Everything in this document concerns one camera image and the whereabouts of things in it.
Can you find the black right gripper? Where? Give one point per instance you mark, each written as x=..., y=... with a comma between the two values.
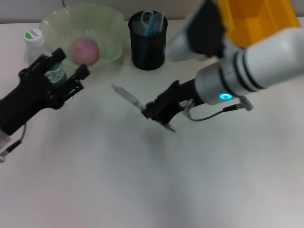
x=178, y=97

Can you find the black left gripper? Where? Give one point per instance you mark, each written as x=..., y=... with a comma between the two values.
x=28, y=99

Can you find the pink peach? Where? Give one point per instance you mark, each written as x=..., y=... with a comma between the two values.
x=85, y=51

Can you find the white silver pen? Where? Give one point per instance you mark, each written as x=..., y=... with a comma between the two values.
x=128, y=96

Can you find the clear green-label water bottle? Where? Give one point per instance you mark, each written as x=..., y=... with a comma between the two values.
x=35, y=45

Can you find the blue scissors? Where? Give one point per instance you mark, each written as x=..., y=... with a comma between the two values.
x=146, y=26

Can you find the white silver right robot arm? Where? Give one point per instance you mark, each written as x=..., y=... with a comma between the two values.
x=261, y=69

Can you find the translucent green fruit plate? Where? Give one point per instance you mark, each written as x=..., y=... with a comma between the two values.
x=102, y=26

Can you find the black mesh pen holder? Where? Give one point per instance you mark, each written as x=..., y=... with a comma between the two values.
x=148, y=52

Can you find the yellow plastic bin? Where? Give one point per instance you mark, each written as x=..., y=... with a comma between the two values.
x=254, y=21

